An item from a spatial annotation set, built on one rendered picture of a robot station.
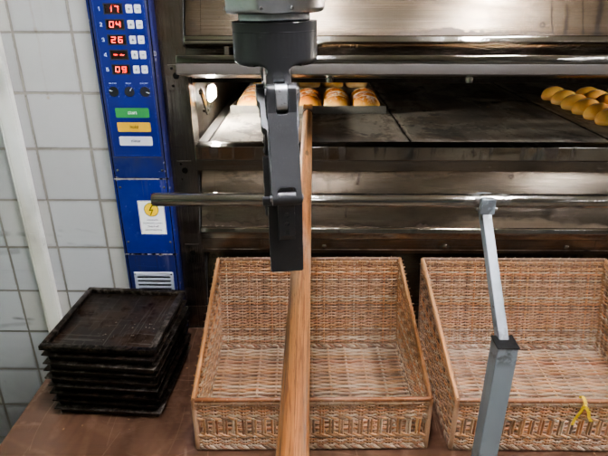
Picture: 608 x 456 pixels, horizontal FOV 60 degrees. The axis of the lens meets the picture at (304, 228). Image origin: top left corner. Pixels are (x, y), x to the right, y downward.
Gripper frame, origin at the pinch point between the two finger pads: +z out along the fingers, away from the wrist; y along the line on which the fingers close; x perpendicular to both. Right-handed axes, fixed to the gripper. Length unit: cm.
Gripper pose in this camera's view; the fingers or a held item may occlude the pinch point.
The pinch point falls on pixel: (281, 229)
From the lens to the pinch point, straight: 54.6
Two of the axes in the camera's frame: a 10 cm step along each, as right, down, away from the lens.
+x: 9.9, -0.6, 0.9
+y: 1.0, 4.0, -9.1
